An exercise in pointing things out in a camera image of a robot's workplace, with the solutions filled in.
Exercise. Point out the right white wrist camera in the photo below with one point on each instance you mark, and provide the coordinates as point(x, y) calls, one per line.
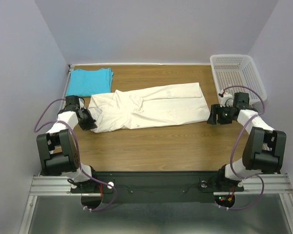
point(225, 99)

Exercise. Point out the white plastic basket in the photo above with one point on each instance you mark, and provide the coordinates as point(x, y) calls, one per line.
point(238, 71)

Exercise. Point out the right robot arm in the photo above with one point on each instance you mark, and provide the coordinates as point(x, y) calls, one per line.
point(264, 149)

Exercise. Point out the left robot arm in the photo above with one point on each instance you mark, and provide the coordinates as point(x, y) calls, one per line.
point(58, 152)

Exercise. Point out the folded blue t-shirt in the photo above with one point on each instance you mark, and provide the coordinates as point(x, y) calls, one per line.
point(85, 83)

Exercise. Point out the aluminium frame rail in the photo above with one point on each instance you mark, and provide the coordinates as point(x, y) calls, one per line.
point(265, 206)

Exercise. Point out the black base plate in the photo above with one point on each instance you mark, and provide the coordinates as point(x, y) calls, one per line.
point(169, 187)

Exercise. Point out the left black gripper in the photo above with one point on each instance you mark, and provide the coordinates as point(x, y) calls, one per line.
point(91, 124)

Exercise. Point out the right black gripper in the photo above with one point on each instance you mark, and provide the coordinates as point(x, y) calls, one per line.
point(216, 108)

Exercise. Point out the white t-shirt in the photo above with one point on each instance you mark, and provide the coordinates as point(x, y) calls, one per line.
point(159, 106)

